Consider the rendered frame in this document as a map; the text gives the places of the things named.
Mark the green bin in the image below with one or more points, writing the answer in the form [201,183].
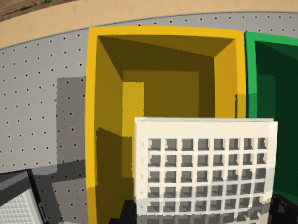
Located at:
[273,93]

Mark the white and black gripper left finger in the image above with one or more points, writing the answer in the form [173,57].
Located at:
[128,214]

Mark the yellow open-top bin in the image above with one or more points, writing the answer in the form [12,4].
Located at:
[151,71]

